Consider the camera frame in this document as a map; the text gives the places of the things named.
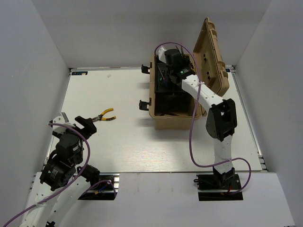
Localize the small yellow handled pliers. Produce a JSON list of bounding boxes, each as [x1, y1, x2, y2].
[[91, 107, 117, 123]]

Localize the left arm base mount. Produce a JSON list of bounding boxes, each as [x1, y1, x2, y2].
[[78, 173, 120, 201]]

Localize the black front toolbox latch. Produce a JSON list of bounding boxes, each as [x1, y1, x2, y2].
[[139, 100, 152, 111]]

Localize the black toolbox tray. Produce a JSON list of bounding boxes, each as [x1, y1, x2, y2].
[[155, 55, 195, 94]]

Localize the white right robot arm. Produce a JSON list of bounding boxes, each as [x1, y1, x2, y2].
[[158, 47, 237, 189]]

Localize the brown hex key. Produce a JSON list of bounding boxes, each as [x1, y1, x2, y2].
[[159, 111, 187, 117]]

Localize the blue label sticker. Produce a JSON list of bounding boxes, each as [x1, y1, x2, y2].
[[71, 71, 88, 76]]

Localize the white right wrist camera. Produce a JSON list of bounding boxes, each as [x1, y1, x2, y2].
[[158, 45, 167, 63]]

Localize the large yellow handled pliers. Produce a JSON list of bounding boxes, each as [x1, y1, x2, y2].
[[175, 45, 187, 61]]

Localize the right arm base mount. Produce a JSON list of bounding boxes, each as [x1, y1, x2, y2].
[[193, 174, 243, 201]]

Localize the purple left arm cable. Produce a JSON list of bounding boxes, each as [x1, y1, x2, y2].
[[0, 122, 117, 227]]

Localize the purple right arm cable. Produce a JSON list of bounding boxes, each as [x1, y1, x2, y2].
[[153, 42, 252, 195]]

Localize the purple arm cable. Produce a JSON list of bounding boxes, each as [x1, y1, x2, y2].
[[0, 122, 117, 227], [153, 42, 252, 195]]

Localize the tan plastic toolbox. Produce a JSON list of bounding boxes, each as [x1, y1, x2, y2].
[[148, 18, 229, 130]]

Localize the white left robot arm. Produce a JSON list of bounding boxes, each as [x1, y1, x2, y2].
[[21, 112, 100, 227]]

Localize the black toolbox latch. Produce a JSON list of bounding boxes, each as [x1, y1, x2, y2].
[[141, 64, 152, 74], [139, 100, 152, 111]]

